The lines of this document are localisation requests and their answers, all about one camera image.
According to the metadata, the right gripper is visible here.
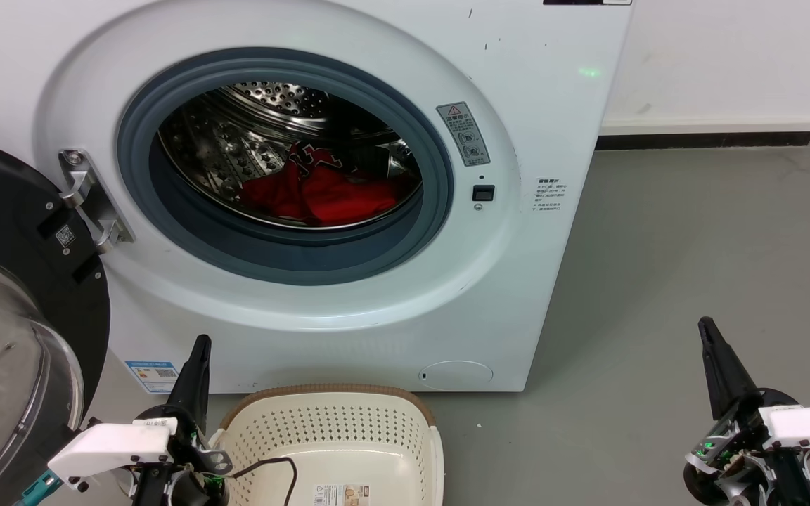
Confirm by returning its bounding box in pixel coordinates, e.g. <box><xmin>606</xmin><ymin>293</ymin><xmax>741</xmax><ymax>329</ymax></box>
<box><xmin>683</xmin><ymin>316</ymin><xmax>810</xmax><ymax>506</ymax></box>

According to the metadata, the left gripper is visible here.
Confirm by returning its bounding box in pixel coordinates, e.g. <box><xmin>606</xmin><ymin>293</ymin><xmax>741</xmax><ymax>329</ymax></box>
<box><xmin>48</xmin><ymin>335</ymin><xmax>231</xmax><ymax>506</ymax></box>

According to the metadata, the red sports jersey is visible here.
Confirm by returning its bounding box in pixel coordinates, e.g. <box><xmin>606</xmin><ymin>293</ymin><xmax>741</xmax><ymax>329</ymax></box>
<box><xmin>240</xmin><ymin>141</ymin><xmax>406</xmax><ymax>227</ymax></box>

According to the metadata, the cream perforated laundry basket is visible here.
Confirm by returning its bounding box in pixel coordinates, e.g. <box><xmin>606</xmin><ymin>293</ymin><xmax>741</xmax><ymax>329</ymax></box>
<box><xmin>208</xmin><ymin>384</ymin><xmax>445</xmax><ymax>506</ymax></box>

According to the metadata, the printed paper product label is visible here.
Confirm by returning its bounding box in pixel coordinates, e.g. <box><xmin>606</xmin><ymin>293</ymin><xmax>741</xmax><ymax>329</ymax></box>
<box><xmin>312</xmin><ymin>484</ymin><xmax>371</xmax><ymax>506</ymax></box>

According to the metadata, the stainless steel washing machine drum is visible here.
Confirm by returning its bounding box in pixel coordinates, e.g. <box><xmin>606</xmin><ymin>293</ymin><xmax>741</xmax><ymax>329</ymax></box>
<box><xmin>157</xmin><ymin>81</ymin><xmax>423</xmax><ymax>229</ymax></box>

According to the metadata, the blue energy label sticker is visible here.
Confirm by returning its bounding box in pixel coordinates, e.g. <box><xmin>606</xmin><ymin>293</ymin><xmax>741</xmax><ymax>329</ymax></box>
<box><xmin>125</xmin><ymin>361</ymin><xmax>181</xmax><ymax>394</ymax></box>

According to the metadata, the grey rubber door gasket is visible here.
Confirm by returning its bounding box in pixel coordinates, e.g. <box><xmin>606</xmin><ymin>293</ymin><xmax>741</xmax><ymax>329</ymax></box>
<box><xmin>117</xmin><ymin>47</ymin><xmax>455</xmax><ymax>287</ymax></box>

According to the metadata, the white front-load washing machine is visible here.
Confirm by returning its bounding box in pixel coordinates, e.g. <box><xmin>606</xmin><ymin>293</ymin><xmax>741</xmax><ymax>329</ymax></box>
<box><xmin>0</xmin><ymin>0</ymin><xmax>634</xmax><ymax>394</ymax></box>

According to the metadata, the metal door hinge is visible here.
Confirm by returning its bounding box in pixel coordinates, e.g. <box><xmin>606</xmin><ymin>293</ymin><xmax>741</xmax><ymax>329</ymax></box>
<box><xmin>58</xmin><ymin>149</ymin><xmax>136</xmax><ymax>255</ymax></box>

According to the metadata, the white and black baseboard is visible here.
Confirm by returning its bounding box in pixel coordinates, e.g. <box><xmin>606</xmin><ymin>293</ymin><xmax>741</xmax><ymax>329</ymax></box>
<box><xmin>595</xmin><ymin>114</ymin><xmax>810</xmax><ymax>150</ymax></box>

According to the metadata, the small printed text label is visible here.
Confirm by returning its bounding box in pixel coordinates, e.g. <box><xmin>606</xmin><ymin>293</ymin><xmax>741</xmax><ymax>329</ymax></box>
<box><xmin>533</xmin><ymin>177</ymin><xmax>566</xmax><ymax>213</ymax></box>

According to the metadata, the round white filter cover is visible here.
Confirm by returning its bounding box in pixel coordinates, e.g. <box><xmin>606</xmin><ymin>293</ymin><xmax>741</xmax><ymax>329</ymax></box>
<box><xmin>418</xmin><ymin>361</ymin><xmax>494</xmax><ymax>391</ymax></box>

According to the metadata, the grey warning sticker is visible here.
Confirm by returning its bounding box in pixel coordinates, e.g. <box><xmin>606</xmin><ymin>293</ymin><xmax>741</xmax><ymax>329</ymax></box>
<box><xmin>436</xmin><ymin>102</ymin><xmax>491</xmax><ymax>167</ymax></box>

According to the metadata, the thin black cable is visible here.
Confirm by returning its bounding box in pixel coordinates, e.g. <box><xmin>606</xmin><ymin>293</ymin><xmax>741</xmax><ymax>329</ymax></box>
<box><xmin>226</xmin><ymin>457</ymin><xmax>299</xmax><ymax>506</ymax></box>

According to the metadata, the teal left cable connector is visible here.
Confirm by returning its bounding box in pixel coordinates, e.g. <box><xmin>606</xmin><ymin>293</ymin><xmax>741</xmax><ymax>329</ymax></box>
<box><xmin>22</xmin><ymin>474</ymin><xmax>63</xmax><ymax>506</ymax></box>

